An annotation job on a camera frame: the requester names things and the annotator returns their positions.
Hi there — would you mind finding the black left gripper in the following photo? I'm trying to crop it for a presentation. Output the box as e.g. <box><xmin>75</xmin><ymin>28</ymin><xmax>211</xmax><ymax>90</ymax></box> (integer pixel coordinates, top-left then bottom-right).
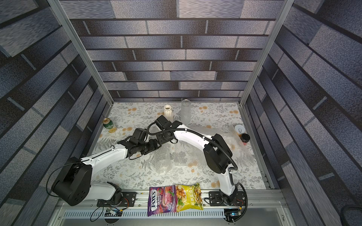
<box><xmin>138</xmin><ymin>138</ymin><xmax>163</xmax><ymax>154</ymax></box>

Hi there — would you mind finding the white ribbed ceramic vase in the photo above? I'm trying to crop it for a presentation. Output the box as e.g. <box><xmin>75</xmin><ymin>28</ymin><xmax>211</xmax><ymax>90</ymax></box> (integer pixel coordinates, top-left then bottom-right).
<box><xmin>164</xmin><ymin>105</ymin><xmax>173</xmax><ymax>122</ymax></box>

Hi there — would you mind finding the clear textured glass vase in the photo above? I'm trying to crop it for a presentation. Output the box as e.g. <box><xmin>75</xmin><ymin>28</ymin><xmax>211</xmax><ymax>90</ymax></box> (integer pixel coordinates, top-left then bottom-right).
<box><xmin>180</xmin><ymin>99</ymin><xmax>191</xmax><ymax>124</ymax></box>

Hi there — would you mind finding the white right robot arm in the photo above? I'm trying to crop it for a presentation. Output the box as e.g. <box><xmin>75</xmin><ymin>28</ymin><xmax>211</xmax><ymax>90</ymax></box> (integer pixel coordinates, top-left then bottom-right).
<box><xmin>147</xmin><ymin>116</ymin><xmax>238</xmax><ymax>197</ymax></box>

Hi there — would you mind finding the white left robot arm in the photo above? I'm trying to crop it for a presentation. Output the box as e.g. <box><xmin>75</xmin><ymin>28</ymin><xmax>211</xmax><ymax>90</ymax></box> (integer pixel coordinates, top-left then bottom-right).
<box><xmin>51</xmin><ymin>128</ymin><xmax>161</xmax><ymax>207</ymax></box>

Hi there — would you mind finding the green beverage can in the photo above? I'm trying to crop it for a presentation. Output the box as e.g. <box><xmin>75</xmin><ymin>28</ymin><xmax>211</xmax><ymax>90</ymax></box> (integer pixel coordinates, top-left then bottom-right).
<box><xmin>102</xmin><ymin>118</ymin><xmax>114</xmax><ymax>130</ymax></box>

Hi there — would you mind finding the purple Fox's candy bag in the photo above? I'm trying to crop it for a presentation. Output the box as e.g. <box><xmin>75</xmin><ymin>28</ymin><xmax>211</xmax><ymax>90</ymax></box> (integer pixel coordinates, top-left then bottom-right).
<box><xmin>148</xmin><ymin>185</ymin><xmax>178</xmax><ymax>217</ymax></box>

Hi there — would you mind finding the yellow snack bag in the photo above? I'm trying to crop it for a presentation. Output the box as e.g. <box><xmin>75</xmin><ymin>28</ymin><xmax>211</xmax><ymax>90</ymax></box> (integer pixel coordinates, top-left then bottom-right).
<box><xmin>175</xmin><ymin>183</ymin><xmax>203</xmax><ymax>212</ymax></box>

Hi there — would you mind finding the red jam jar black lid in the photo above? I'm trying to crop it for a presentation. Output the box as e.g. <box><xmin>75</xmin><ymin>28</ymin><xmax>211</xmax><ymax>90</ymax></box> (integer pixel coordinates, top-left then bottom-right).
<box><xmin>239</xmin><ymin>133</ymin><xmax>251</xmax><ymax>146</ymax></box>

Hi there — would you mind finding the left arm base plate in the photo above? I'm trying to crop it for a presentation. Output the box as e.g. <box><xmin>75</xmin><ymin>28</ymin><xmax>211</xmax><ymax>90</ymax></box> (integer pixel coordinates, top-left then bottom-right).
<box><xmin>97</xmin><ymin>191</ymin><xmax>137</xmax><ymax>208</ymax></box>

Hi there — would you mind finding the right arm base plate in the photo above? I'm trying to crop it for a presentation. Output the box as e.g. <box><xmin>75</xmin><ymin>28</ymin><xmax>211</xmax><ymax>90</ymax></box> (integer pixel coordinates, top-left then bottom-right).
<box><xmin>208</xmin><ymin>190</ymin><xmax>248</xmax><ymax>207</ymax></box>

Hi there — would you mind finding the black corrugated cable conduit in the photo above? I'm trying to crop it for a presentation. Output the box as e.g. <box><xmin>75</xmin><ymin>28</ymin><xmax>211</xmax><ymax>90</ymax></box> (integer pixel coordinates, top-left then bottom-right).
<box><xmin>146</xmin><ymin>122</ymin><xmax>249</xmax><ymax>222</ymax></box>

